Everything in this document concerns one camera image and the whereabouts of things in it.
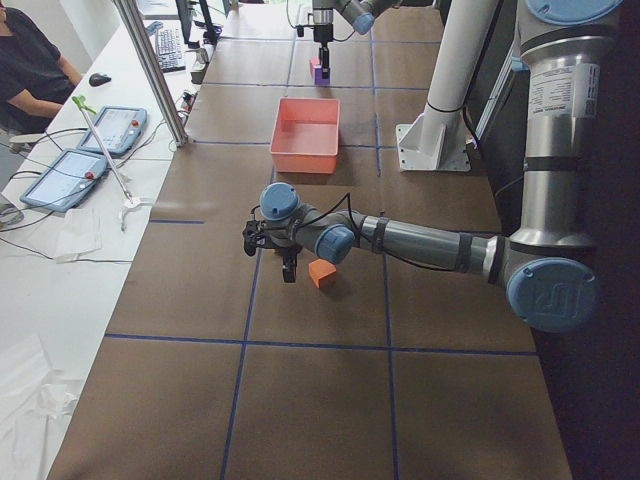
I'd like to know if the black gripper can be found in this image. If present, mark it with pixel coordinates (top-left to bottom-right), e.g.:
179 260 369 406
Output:
313 23 333 79
275 244 302 283

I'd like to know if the pink foam block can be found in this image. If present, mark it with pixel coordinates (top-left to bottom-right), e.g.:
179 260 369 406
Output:
309 58 322 81

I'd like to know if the purple foam block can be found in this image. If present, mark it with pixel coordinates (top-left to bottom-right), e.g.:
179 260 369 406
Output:
311 65 330 86

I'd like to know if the orange foam block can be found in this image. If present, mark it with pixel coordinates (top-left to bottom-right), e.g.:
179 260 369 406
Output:
308 259 337 289

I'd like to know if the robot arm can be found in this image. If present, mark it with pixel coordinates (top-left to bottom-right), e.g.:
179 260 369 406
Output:
311 0 401 80
243 1 620 333

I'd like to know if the pink plastic bin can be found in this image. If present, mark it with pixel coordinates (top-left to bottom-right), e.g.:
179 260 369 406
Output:
269 97 341 175

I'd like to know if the black keyboard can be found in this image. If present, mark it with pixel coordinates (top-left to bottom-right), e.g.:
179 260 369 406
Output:
154 28 186 73

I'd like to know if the white paper sheet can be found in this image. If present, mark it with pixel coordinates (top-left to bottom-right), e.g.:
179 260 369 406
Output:
53 208 102 263

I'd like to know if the upper teach pendant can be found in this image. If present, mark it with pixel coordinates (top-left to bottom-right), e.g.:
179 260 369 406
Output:
93 106 148 157

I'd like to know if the teach pendant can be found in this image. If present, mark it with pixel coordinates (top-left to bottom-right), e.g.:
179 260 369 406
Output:
93 106 148 157
20 149 107 213

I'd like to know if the black computer mouse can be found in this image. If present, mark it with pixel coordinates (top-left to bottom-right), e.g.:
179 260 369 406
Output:
88 73 111 87

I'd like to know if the lower teach pendant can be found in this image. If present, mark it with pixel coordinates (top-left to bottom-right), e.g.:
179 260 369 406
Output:
20 149 107 213

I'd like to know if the reacher grabber stick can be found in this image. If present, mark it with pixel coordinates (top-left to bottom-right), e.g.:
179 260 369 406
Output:
71 95 153 232

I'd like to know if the seated person in black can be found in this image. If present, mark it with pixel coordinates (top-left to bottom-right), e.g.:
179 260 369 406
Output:
1 6 82 134

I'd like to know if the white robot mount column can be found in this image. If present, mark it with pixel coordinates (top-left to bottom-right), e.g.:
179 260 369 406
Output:
396 0 498 172

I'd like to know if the aluminium frame post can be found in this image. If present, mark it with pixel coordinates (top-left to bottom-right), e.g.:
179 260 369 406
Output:
113 0 188 147

